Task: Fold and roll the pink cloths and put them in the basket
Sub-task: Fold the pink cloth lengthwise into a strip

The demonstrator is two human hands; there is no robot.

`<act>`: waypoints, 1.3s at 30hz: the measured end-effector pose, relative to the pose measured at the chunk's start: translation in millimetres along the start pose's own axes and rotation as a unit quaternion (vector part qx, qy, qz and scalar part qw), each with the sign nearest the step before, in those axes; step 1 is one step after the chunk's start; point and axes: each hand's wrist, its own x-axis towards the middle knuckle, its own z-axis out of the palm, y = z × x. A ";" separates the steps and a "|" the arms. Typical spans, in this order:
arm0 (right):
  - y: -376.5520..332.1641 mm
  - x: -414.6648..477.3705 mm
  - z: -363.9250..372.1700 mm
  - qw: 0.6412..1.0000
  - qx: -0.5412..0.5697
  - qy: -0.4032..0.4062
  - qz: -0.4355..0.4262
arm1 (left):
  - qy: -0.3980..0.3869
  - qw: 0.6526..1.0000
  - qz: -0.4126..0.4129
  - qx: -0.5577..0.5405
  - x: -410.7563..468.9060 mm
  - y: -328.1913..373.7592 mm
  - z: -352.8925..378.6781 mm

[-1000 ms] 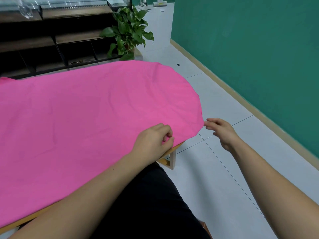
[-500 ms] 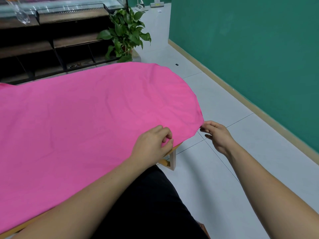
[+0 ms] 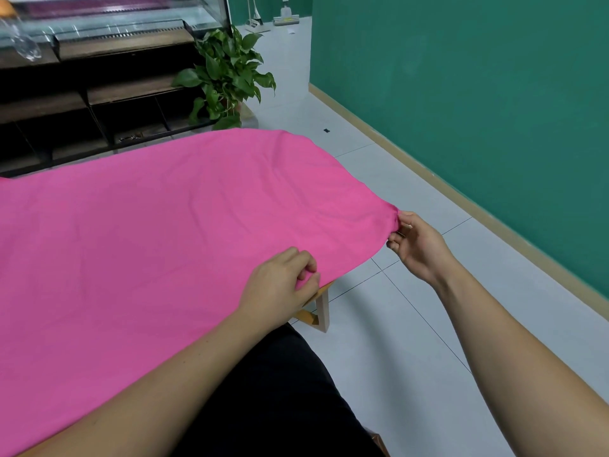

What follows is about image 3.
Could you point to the person's left hand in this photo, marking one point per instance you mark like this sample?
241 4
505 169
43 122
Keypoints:
276 290

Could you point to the person's right hand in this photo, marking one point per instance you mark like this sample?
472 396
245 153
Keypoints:
421 247

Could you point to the pink towel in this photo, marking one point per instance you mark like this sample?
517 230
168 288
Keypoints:
143 252

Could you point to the person's left forearm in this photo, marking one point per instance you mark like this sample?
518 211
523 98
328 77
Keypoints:
143 404

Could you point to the person's right forearm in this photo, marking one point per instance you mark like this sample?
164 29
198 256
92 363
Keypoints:
533 366

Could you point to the wooden table leg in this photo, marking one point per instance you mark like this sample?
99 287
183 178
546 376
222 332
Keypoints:
320 309

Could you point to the green potted plant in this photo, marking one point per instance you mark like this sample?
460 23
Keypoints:
228 76

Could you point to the white mop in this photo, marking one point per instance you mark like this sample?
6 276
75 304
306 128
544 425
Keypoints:
286 16

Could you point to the dark wooden shelf cabinet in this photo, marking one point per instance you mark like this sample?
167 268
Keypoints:
86 100

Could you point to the glass display case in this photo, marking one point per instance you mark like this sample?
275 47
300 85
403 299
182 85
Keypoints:
114 14

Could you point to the clear bottle with orange label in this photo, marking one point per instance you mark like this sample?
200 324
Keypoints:
19 38

